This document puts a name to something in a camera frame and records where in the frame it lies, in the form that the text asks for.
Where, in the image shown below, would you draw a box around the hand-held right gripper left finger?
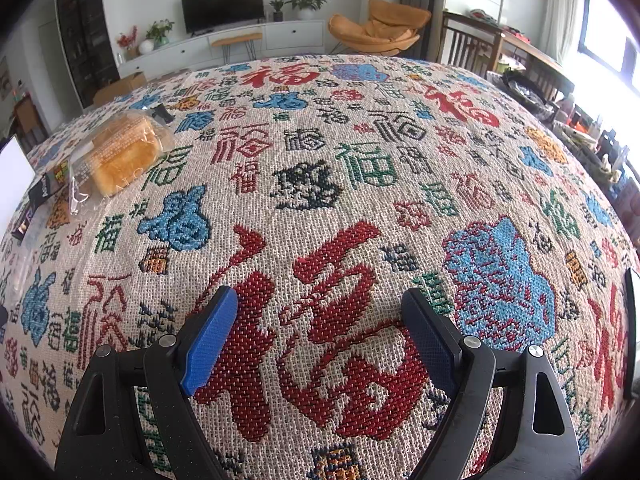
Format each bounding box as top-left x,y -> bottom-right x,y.
54,285 -> 239,480

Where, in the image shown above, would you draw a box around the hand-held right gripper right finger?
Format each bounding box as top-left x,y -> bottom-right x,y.
401,286 -> 584,480

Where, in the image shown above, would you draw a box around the large white box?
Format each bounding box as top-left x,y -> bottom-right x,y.
0,135 -> 37,233

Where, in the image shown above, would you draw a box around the printed woven blanket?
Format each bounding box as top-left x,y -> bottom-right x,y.
0,55 -> 640,480

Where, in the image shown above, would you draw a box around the wrapped bread packet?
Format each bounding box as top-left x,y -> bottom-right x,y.
67,112 -> 175,211

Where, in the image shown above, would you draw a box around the black purple snack packet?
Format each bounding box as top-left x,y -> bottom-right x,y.
12,160 -> 71,241

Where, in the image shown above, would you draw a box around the cluttered shelf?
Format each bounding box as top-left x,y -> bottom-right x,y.
550,90 -> 640,241

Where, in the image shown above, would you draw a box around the cardboard box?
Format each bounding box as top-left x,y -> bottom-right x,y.
92,71 -> 148,107

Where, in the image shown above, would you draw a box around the wooden dining chair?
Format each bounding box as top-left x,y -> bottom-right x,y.
10,95 -> 51,153

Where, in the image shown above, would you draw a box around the dark wooden chair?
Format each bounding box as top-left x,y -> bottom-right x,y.
440,10 -> 506,73

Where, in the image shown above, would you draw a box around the wooden side table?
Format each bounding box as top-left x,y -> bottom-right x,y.
495,27 -> 576,103

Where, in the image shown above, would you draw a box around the wooden bench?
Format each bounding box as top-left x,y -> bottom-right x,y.
210,32 -> 263,63

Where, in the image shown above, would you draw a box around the red flowers in vase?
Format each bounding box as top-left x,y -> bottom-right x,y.
116,26 -> 140,58

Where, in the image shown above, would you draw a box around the green potted plant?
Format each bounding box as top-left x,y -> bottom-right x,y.
145,19 -> 176,46

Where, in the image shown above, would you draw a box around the orange lounge chair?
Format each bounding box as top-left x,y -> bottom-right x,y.
327,0 -> 432,58

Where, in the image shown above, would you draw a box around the white television cabinet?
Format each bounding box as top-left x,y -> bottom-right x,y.
117,19 -> 328,78

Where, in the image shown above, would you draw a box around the black display cabinet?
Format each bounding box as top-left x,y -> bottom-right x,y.
54,0 -> 121,110

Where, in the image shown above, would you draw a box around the black television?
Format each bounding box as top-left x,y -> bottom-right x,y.
181,0 -> 265,36

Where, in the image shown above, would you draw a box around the window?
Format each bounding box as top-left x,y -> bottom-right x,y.
577,0 -> 640,78

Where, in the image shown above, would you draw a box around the large leafy potted plant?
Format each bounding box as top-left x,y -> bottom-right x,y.
285,0 -> 331,22

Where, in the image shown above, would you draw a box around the white curtain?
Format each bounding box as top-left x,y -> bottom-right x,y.
542,0 -> 586,51

